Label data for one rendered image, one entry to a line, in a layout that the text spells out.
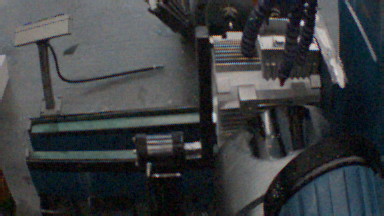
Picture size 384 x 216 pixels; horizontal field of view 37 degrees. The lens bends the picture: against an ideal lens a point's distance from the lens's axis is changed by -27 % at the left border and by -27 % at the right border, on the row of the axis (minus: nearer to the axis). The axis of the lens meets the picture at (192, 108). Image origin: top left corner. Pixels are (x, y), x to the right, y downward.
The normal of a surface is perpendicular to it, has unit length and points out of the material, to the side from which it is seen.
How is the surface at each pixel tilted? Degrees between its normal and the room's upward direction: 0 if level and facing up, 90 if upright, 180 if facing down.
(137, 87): 0
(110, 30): 0
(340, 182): 5
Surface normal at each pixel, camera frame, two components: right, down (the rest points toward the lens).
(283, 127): -0.20, -0.72
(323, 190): -0.42, -0.66
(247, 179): -0.71, -0.49
